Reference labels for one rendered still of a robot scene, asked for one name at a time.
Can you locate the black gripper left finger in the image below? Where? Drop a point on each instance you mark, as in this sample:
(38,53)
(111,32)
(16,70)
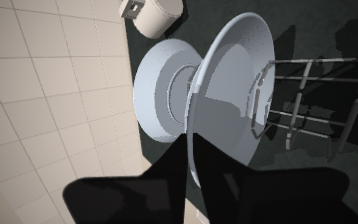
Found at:
(159,194)

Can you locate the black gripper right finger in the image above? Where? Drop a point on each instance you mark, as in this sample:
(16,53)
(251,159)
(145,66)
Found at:
(230,188)

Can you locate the grey metal dish rack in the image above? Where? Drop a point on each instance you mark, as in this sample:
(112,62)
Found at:
(334,138)

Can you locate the grey mug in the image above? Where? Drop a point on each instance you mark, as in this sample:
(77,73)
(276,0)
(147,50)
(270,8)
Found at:
(152,17)

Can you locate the white round plate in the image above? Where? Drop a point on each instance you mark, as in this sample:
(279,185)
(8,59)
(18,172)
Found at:
(160,88)
(229,77)

